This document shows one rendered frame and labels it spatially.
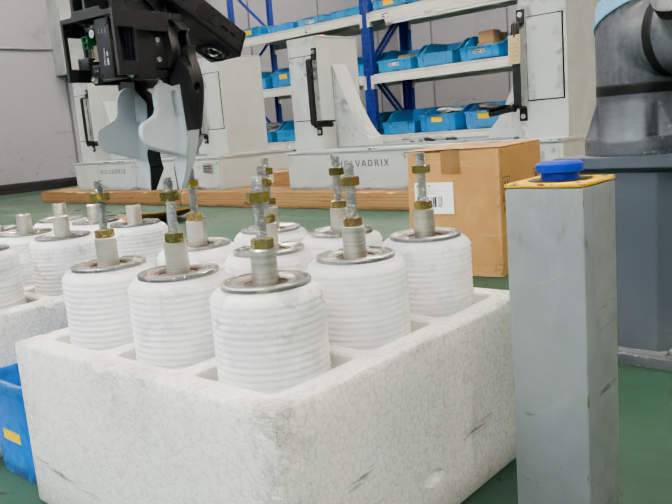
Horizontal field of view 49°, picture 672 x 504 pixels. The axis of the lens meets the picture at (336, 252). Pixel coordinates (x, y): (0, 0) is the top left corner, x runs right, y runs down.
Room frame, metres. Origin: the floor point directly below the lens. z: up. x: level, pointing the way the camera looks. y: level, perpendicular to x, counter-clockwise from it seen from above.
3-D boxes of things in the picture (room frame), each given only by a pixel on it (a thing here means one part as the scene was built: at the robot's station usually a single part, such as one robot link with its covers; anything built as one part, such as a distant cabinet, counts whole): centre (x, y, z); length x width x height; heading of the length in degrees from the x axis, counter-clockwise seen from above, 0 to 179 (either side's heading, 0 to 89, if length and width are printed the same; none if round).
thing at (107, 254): (0.75, 0.24, 0.26); 0.02 x 0.02 x 0.03
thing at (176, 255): (0.67, 0.15, 0.26); 0.02 x 0.02 x 0.03
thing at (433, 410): (0.76, 0.07, 0.09); 0.39 x 0.39 x 0.18; 49
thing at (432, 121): (6.37, -1.09, 0.36); 0.50 x 0.38 x 0.21; 137
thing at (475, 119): (6.09, -1.42, 0.36); 0.50 x 0.38 x 0.21; 137
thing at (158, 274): (0.67, 0.15, 0.25); 0.08 x 0.08 x 0.01
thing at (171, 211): (0.67, 0.15, 0.30); 0.01 x 0.01 x 0.08
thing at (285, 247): (0.76, 0.07, 0.25); 0.08 x 0.08 x 0.01
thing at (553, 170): (0.63, -0.20, 0.32); 0.04 x 0.04 x 0.02
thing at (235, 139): (4.75, 0.98, 0.45); 1.61 x 0.57 x 0.74; 47
